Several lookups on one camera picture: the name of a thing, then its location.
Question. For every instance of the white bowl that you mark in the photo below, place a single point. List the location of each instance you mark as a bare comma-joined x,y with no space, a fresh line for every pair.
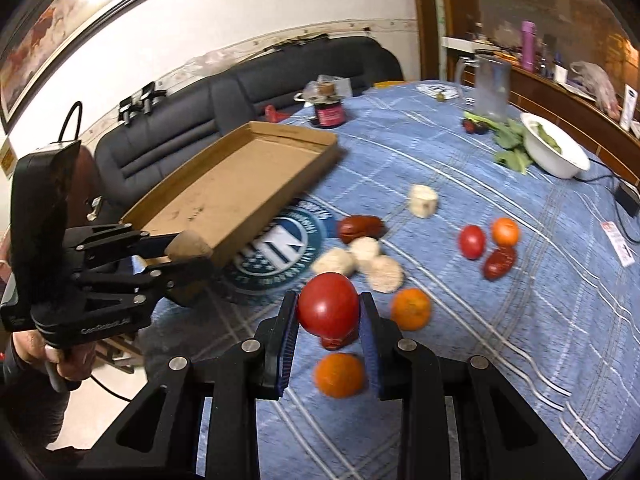
552,148

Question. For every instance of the black power adapter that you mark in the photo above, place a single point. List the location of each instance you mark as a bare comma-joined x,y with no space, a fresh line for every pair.
628,198

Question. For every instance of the clear plastic bag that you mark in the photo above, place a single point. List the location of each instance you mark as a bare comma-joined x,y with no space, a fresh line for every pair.
342,85

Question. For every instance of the black leather sofa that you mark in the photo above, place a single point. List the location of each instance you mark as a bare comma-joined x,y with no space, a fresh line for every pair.
138,154

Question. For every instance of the white tube box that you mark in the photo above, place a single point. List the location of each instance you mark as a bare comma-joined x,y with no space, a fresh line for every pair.
627,114

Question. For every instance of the dark jar red label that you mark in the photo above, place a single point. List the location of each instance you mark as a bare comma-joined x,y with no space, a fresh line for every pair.
328,108

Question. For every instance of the pink thermos bottle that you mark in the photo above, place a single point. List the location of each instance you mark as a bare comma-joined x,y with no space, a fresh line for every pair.
528,46

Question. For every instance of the black clips on sofa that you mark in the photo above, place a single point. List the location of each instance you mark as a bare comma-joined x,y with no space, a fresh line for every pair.
143,104

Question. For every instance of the white red label card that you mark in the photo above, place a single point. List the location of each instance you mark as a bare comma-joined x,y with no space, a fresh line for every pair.
622,250

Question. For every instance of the green leafy vegetable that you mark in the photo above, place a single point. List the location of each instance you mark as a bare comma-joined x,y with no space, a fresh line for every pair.
509,136

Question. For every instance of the blue plaid tablecloth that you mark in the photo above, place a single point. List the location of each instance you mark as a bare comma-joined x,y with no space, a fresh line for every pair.
562,325

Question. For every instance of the framed painting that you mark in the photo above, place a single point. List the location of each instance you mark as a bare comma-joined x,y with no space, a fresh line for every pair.
38,38

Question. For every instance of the cardboard tray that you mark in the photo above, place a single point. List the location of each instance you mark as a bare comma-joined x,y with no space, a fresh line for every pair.
232,189

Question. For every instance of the small orange far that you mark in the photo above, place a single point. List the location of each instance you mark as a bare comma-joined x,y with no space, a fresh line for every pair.
505,232

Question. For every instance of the person's left hand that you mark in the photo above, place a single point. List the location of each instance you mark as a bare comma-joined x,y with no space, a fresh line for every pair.
74,364

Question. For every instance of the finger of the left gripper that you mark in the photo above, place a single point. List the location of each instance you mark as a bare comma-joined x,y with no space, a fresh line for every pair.
145,245
170,277

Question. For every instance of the large red tomato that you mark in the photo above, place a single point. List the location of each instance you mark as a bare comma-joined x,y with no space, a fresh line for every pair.
328,306

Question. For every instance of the orange mid table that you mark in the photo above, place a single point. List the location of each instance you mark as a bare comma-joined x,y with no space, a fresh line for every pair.
411,309

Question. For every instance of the banana piece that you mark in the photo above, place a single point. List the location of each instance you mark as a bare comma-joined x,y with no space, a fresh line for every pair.
187,245
422,201
335,260
384,274
364,250

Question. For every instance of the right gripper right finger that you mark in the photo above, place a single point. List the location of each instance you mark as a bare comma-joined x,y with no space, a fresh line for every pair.
378,338

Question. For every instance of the wooden sideboard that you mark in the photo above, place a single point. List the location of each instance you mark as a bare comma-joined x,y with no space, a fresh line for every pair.
582,121

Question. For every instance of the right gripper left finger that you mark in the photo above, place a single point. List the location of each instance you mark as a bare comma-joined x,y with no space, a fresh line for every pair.
277,337

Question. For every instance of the dark berries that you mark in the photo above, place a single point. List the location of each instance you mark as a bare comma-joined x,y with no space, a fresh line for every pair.
473,127

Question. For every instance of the red date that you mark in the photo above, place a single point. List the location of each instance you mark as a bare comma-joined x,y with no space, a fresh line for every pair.
499,263
353,227

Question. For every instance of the red plastic bag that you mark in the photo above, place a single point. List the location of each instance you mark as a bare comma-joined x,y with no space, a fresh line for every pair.
273,115

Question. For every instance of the pink plastic bag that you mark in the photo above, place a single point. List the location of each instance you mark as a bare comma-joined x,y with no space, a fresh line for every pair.
596,81

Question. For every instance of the clear glass pitcher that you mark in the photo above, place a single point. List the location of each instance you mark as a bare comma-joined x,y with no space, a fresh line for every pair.
489,96

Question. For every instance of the small red tomato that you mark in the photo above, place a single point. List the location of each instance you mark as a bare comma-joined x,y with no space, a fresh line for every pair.
472,241

